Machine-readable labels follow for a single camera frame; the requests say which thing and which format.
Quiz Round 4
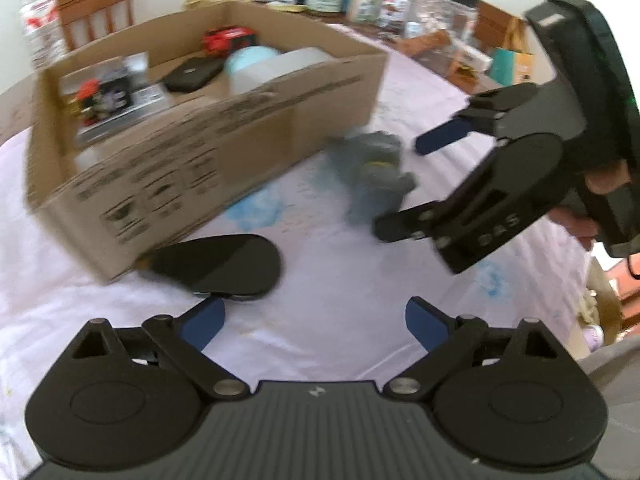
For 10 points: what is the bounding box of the clear packaged item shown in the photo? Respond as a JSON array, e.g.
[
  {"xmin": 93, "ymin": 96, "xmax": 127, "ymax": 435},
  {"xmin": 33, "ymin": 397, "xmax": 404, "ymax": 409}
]
[{"xmin": 60, "ymin": 52, "xmax": 168, "ymax": 133}]

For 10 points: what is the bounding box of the teal small box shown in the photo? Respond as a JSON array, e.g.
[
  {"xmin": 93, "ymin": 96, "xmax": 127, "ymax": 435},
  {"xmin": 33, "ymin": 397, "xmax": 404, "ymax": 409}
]
[{"xmin": 345, "ymin": 0, "xmax": 381, "ymax": 22}]

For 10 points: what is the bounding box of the small black and red toy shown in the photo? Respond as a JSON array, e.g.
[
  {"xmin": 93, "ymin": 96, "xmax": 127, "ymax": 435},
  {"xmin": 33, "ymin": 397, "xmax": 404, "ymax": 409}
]
[{"xmin": 70, "ymin": 80, "xmax": 131, "ymax": 128}]

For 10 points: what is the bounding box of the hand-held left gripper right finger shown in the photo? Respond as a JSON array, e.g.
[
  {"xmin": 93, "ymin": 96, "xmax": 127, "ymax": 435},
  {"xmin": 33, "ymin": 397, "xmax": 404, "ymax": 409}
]
[{"xmin": 382, "ymin": 296, "xmax": 560, "ymax": 398}]

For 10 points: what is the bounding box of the grey clothing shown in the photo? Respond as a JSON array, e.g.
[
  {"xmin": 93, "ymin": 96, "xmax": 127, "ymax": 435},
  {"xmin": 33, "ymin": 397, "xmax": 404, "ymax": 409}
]
[{"xmin": 580, "ymin": 337, "xmax": 640, "ymax": 480}]

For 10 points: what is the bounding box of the red and black item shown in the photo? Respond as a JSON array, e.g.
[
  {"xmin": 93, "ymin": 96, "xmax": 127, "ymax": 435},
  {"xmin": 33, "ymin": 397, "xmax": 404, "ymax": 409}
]
[{"xmin": 201, "ymin": 25, "xmax": 259, "ymax": 56}]

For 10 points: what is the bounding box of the person's right hand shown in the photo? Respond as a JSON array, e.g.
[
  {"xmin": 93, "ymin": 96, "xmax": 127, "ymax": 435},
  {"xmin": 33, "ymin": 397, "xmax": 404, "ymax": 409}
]
[{"xmin": 547, "ymin": 160, "xmax": 632, "ymax": 252}]

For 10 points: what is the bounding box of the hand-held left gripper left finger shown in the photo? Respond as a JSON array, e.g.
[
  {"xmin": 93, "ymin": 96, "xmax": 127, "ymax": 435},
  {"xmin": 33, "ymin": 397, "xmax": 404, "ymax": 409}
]
[{"xmin": 72, "ymin": 296, "xmax": 249, "ymax": 400}]

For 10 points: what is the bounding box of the black oval case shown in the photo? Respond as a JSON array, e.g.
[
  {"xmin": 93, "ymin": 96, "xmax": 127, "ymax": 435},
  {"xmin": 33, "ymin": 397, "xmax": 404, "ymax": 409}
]
[{"xmin": 141, "ymin": 233, "xmax": 282, "ymax": 302}]

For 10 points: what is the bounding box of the pink floral tablecloth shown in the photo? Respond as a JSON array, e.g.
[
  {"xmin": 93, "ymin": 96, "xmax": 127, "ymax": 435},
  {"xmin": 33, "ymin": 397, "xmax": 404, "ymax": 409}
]
[{"xmin": 0, "ymin": 35, "xmax": 601, "ymax": 466}]

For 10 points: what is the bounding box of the black square case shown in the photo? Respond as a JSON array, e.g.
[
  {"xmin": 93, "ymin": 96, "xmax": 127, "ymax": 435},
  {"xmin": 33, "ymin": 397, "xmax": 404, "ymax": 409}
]
[{"xmin": 162, "ymin": 56, "xmax": 226, "ymax": 93}]

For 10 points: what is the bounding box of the cardboard box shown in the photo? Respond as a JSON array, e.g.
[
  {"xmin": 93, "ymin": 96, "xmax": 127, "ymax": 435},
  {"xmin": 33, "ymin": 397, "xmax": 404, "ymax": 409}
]
[{"xmin": 24, "ymin": 0, "xmax": 390, "ymax": 283}]

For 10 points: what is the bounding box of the teal gift bag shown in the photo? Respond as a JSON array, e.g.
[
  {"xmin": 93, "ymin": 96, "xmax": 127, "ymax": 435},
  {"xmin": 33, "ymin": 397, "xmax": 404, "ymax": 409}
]
[{"xmin": 487, "ymin": 15, "xmax": 536, "ymax": 88}]

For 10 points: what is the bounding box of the clear plastic bag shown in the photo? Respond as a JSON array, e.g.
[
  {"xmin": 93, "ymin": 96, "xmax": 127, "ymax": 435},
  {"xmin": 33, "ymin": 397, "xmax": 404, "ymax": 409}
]
[{"xmin": 407, "ymin": 0, "xmax": 483, "ymax": 41}]

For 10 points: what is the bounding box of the wooden chair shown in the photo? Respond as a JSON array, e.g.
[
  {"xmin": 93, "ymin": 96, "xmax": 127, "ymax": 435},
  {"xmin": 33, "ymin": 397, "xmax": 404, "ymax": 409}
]
[{"xmin": 56, "ymin": 0, "xmax": 136, "ymax": 53}]

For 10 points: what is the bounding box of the white and orange packet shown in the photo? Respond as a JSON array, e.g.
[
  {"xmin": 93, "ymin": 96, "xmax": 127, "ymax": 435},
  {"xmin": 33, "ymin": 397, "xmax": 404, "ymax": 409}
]
[{"xmin": 447, "ymin": 42, "xmax": 493, "ymax": 81}]

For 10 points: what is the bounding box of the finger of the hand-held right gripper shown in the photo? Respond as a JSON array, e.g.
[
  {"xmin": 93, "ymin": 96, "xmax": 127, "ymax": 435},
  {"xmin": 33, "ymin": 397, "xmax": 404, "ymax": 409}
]
[
  {"xmin": 373, "ymin": 160, "xmax": 532, "ymax": 244},
  {"xmin": 414, "ymin": 82, "xmax": 541, "ymax": 157}
]

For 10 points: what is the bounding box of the grey spiky toy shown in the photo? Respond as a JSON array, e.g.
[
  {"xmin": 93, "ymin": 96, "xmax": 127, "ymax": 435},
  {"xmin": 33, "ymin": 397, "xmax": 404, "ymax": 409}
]
[{"xmin": 327, "ymin": 130, "xmax": 418, "ymax": 226}]

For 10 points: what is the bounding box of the light blue round case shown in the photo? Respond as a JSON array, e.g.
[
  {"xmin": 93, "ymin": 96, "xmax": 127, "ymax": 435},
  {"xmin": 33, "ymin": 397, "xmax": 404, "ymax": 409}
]
[{"xmin": 223, "ymin": 45, "xmax": 280, "ymax": 76}]

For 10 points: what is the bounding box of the grey tape roll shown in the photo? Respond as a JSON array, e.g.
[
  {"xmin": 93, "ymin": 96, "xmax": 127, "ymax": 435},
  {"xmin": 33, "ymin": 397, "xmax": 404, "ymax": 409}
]
[{"xmin": 229, "ymin": 47, "xmax": 336, "ymax": 95}]

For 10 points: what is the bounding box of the clear plastic water bottle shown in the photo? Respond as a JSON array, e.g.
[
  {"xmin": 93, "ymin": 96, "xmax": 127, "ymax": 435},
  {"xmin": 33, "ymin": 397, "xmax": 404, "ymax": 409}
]
[{"xmin": 19, "ymin": 0, "xmax": 68, "ymax": 71}]

